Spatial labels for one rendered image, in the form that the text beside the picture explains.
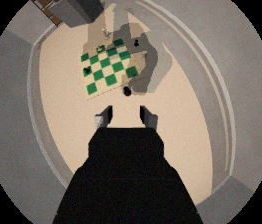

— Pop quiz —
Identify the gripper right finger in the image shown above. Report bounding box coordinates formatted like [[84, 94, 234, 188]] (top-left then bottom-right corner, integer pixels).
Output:
[[140, 105, 158, 130]]

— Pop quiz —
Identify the white chess king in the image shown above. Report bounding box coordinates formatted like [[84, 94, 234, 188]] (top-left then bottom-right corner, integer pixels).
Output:
[[101, 28, 109, 40]]

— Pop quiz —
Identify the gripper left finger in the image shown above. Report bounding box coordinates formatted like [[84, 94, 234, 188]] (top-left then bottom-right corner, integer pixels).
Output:
[[94, 105, 113, 130]]

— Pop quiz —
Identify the green and cream chessboard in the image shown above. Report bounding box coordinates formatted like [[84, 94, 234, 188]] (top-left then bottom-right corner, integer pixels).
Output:
[[78, 36, 144, 100]]

